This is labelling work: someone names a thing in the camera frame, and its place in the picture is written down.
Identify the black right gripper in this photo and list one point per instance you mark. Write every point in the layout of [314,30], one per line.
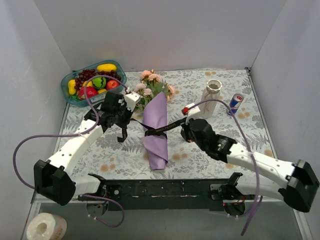
[186,132]

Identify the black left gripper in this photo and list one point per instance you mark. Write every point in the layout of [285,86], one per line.
[123,122]

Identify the black gold-lettered ribbon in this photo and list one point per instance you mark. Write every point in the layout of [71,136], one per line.
[161,131]

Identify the pink flower bunch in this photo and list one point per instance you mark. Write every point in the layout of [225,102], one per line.
[151,84]

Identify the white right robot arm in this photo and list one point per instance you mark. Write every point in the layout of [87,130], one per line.
[294,183]

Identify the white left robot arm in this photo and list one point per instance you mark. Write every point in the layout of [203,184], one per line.
[52,178]

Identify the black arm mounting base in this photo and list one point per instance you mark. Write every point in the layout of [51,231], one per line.
[170,194]

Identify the white ribbed ceramic vase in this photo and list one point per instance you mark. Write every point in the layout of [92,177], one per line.
[211,92]

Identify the floral patterned table mat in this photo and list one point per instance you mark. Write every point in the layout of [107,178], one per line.
[129,160]

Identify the red toy apple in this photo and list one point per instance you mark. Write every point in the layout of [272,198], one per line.
[111,84]

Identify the blue silver energy drink can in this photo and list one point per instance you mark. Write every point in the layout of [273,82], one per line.
[235,103]

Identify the pink toy dragon fruit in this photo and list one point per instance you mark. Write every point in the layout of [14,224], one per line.
[88,92]

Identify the green toy watermelon ball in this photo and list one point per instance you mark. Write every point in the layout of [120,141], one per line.
[99,82]

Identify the teal plastic fruit basket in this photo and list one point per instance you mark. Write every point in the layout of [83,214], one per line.
[74,100]

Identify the small yellow toy fruit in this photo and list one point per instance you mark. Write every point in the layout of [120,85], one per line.
[87,84]

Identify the yellow toy mango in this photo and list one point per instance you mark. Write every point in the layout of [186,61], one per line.
[106,67]

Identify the dark red toy grapes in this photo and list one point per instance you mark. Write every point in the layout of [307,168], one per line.
[89,73]

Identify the white tissue paper roll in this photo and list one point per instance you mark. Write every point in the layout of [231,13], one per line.
[46,226]

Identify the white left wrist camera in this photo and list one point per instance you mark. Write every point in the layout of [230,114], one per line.
[131,100]

